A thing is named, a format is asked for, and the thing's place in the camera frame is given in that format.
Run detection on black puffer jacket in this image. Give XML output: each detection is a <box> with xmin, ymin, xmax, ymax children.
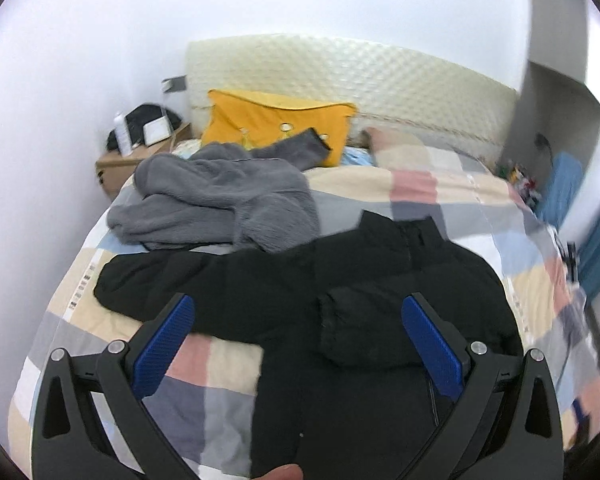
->
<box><xmin>94</xmin><ymin>211</ymin><xmax>522</xmax><ymax>479</ymax></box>

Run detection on person's left hand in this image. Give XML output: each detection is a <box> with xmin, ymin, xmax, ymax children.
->
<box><xmin>253</xmin><ymin>464</ymin><xmax>303</xmax><ymax>480</ymax></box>

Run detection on patchwork checkered duvet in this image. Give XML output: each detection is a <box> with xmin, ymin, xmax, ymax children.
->
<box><xmin>7</xmin><ymin>145</ymin><xmax>600</xmax><ymax>479</ymax></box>

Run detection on black tripod by bed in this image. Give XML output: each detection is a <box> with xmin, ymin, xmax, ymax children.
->
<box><xmin>555</xmin><ymin>237</ymin><xmax>580</xmax><ymax>284</ymax></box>

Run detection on bottles on side shelf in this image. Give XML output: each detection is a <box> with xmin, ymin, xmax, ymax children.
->
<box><xmin>495</xmin><ymin>160</ymin><xmax>542</xmax><ymax>209</ymax></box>

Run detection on wooden bedside table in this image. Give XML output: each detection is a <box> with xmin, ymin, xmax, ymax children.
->
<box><xmin>95</xmin><ymin>122</ymin><xmax>193</xmax><ymax>200</ymax></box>

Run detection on blue towel on chair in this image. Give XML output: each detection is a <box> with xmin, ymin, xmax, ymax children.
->
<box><xmin>535</xmin><ymin>152</ymin><xmax>583</xmax><ymax>230</ymax></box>

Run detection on grey fleece garment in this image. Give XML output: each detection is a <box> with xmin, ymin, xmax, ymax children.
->
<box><xmin>107</xmin><ymin>128</ymin><xmax>330</xmax><ymax>252</ymax></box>

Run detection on clear water bottle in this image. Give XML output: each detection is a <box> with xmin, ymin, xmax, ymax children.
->
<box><xmin>114</xmin><ymin>113</ymin><xmax>133</xmax><ymax>157</ymax></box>

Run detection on white tablet on nightstand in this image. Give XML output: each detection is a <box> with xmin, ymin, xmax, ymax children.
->
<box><xmin>143</xmin><ymin>117</ymin><xmax>172</xmax><ymax>146</ymax></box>

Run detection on black bag on nightstand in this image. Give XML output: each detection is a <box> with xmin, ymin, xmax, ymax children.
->
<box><xmin>125</xmin><ymin>103</ymin><xmax>183</xmax><ymax>148</ymax></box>

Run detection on pink pillow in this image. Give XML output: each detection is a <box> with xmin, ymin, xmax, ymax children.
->
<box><xmin>361</xmin><ymin>127</ymin><xmax>424</xmax><ymax>154</ymax></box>

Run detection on yellow pillow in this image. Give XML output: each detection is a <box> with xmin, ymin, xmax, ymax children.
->
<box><xmin>201</xmin><ymin>89</ymin><xmax>358</xmax><ymax>167</ymax></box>

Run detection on cream quilted headboard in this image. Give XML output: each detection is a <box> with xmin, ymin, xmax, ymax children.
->
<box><xmin>185</xmin><ymin>35</ymin><xmax>518</xmax><ymax>166</ymax></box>

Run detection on wall power socket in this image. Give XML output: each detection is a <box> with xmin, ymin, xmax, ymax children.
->
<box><xmin>161</xmin><ymin>76</ymin><xmax>187</xmax><ymax>93</ymax></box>

